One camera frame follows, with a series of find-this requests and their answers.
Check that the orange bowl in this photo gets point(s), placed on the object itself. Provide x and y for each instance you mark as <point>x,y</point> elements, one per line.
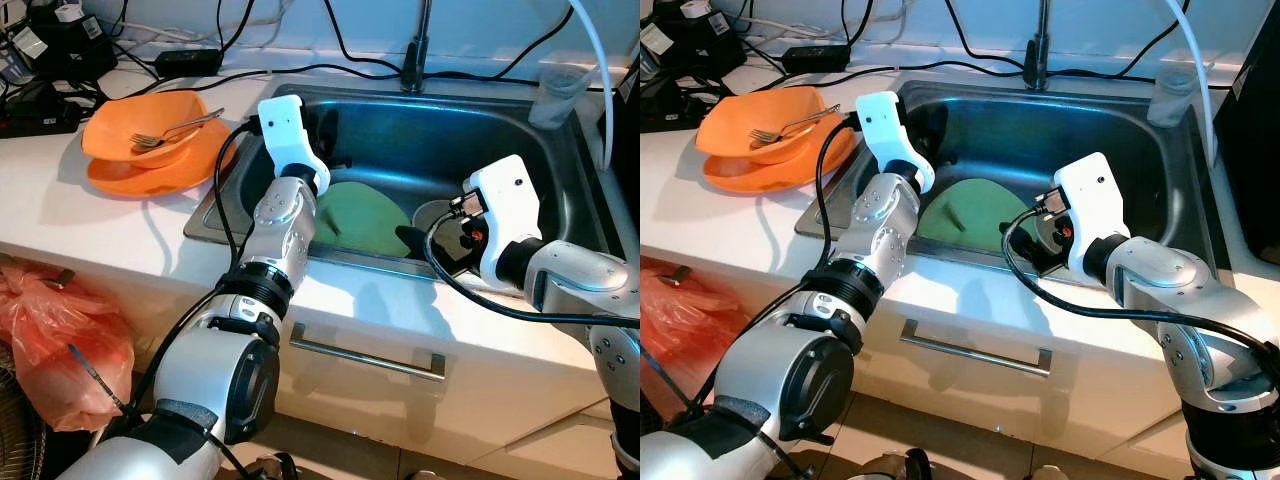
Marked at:
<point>735,120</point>
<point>120,125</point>

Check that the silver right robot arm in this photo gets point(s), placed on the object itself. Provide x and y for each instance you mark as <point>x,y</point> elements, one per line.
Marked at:
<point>580,275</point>
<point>1170,280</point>

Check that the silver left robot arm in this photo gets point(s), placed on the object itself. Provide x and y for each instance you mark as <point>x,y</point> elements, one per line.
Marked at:
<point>280,230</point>
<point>885,225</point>

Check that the white kitchen cabinet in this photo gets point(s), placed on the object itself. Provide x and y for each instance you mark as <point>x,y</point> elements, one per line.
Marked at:
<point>400,410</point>
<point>1000,400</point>

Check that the grey bowl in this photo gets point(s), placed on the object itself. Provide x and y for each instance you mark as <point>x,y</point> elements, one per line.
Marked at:
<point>435,212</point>

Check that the green plate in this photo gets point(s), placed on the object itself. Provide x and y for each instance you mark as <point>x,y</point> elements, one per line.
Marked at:
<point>985,205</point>
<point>370,220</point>

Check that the stainless steel sink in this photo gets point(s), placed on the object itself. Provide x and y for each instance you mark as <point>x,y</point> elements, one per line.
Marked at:
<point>1040,130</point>
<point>440,140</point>

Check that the metal faucet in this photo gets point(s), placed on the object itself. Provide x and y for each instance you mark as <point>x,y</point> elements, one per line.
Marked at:
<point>418,50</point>
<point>1040,45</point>

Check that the black power adapter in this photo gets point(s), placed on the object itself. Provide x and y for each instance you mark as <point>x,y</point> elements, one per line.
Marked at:
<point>815,58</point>
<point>190,62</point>

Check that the orange plate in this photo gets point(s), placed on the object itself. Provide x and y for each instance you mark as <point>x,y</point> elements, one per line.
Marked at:
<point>150,180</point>
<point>770,178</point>

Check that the black countertop appliance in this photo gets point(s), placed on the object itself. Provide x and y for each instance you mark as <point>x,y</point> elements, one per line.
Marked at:
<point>1255,130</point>
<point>630,130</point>

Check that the red plastic bag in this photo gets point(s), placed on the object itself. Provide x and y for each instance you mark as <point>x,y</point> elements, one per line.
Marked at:
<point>50,340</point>
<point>680,320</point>

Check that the black charger device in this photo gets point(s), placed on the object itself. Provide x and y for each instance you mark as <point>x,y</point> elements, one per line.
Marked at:
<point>70,45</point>
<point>690,40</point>

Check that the black power strip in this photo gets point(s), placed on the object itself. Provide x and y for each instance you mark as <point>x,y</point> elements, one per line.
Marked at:
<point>665,105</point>
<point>40,110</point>

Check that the black floor fan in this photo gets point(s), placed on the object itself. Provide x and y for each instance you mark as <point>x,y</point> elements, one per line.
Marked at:
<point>15,430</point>

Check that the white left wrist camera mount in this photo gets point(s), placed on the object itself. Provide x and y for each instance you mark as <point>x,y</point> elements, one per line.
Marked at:
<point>885,130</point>
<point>285,135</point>

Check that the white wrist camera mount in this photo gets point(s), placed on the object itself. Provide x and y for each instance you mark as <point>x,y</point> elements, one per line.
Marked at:
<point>1095,195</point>
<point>505,200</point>
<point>285,135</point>
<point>885,130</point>

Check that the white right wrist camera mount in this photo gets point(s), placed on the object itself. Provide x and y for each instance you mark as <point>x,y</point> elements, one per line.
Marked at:
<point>1095,195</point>
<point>505,200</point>

